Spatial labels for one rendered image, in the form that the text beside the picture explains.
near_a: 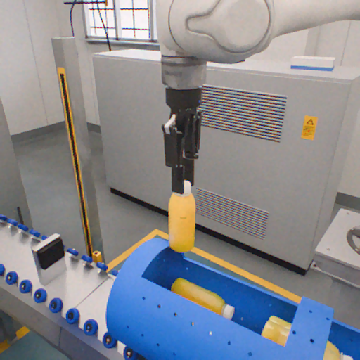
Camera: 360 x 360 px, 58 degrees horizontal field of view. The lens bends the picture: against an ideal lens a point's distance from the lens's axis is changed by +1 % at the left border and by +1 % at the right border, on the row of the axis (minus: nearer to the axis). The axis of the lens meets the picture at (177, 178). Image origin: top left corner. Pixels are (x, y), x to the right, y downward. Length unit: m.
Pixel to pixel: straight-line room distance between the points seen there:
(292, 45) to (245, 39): 2.72
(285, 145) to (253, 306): 1.45
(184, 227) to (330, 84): 1.50
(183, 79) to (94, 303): 0.81
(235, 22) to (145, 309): 0.61
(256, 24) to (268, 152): 1.89
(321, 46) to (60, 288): 2.92
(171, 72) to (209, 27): 0.21
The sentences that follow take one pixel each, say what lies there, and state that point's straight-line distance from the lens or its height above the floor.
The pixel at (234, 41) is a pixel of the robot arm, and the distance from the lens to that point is 0.44.
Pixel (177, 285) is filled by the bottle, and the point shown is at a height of 1.07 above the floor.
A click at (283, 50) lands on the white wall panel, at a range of 3.19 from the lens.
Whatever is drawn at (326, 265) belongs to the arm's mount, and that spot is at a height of 1.04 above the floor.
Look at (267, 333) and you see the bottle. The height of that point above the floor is 1.17.
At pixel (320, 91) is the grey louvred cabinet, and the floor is 1.37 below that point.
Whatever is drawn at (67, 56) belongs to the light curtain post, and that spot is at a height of 1.64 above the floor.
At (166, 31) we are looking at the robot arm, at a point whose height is 1.75.
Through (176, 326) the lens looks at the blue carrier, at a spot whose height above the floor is 1.18.
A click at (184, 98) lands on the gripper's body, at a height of 1.63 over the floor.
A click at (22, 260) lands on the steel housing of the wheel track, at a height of 0.93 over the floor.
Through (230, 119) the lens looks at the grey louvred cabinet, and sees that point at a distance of 2.37.
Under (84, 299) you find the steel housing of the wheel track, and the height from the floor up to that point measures 0.93.
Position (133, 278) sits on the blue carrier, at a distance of 0.82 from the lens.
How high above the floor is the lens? 1.78
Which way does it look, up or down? 27 degrees down
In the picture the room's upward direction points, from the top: straight up
